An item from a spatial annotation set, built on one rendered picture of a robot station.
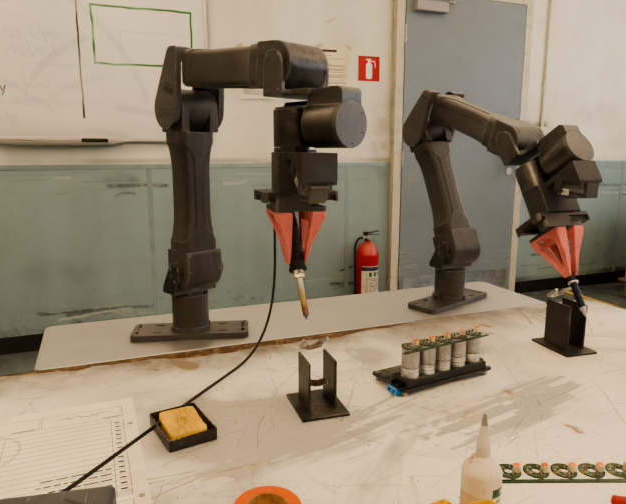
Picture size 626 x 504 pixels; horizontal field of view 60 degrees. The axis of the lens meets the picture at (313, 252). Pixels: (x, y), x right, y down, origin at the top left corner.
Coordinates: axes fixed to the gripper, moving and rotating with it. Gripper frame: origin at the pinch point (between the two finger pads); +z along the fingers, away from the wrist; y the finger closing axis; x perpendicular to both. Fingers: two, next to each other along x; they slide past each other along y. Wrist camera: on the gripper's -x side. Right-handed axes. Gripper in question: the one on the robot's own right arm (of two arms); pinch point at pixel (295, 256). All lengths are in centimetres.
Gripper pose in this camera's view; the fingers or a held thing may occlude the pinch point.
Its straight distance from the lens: 74.7
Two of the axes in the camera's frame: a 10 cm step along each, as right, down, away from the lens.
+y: 9.5, -0.6, 3.0
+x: -3.0, -1.8, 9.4
